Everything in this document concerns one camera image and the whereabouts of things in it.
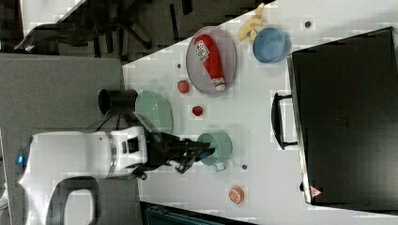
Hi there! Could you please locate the black toaster oven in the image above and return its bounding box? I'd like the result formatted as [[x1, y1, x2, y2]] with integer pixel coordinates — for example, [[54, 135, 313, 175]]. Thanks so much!
[[287, 26, 398, 215]]

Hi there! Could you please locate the blue bowl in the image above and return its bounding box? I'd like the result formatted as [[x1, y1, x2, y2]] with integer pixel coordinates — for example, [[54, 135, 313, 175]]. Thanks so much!
[[253, 27, 288, 64]]

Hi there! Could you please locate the pink round plate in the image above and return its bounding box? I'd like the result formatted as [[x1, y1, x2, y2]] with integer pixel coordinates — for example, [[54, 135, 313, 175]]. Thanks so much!
[[186, 26, 237, 96]]

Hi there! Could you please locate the green perforated colander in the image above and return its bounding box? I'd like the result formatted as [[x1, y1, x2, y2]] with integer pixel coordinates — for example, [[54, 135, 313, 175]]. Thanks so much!
[[135, 90, 174, 134]]

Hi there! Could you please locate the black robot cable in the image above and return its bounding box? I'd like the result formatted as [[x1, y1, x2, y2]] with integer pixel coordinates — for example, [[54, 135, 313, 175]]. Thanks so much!
[[93, 110, 148, 132]]

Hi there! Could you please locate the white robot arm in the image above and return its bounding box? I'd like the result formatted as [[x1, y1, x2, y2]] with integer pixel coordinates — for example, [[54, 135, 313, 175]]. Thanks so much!
[[17, 126, 215, 225]]

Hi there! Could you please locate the red strawberry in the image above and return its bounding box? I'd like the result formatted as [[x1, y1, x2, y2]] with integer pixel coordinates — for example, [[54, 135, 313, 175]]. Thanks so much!
[[191, 106, 204, 116], [177, 80, 190, 94]]

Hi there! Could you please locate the upper red strawberry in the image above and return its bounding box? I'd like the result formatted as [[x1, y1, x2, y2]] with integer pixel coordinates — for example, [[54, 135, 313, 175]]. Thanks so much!
[[177, 80, 190, 94]]

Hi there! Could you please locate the peeled banana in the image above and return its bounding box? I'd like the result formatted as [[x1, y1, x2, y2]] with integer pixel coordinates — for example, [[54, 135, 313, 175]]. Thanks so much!
[[237, 3, 265, 42]]

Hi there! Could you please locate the lower red strawberry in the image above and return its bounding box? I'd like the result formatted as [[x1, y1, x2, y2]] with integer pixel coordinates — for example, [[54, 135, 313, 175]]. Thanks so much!
[[191, 106, 204, 116]]

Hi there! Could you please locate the black cylinder cup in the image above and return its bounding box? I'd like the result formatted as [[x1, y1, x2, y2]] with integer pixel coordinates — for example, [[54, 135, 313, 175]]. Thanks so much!
[[99, 89, 138, 114]]

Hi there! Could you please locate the green mug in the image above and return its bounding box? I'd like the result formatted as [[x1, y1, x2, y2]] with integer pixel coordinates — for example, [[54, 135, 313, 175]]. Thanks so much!
[[197, 130, 233, 173]]

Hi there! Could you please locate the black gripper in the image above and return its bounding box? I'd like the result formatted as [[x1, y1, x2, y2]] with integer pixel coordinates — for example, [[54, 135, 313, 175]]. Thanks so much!
[[145, 132, 215, 173]]

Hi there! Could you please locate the black oven door handle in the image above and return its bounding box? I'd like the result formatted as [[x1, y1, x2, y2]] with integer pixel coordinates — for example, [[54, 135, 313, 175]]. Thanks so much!
[[271, 93, 298, 150]]

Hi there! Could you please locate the red ketchup bottle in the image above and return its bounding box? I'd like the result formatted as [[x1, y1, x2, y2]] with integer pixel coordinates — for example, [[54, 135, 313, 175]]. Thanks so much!
[[194, 35, 226, 92]]

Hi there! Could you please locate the orange slice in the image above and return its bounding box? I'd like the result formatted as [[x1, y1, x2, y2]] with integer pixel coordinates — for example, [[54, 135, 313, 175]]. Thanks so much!
[[228, 186, 245, 204]]

